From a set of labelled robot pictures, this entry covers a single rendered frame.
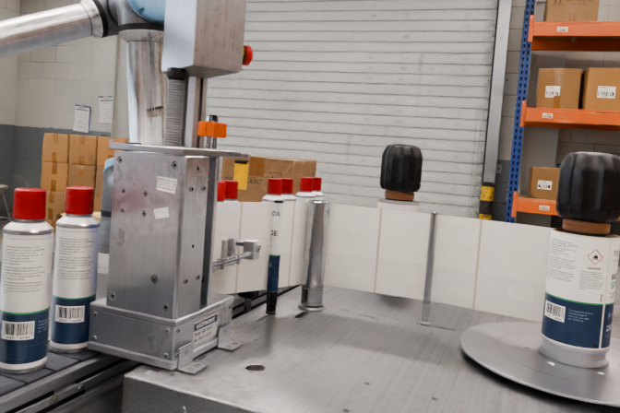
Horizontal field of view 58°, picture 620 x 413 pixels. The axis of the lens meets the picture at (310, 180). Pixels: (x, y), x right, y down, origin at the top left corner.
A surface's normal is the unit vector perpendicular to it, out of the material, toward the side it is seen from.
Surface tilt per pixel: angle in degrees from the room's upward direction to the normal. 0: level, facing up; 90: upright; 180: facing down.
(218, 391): 0
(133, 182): 90
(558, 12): 91
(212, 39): 90
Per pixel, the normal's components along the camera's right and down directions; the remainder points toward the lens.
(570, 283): -0.67, -0.01
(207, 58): 0.54, 0.08
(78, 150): -0.28, 0.03
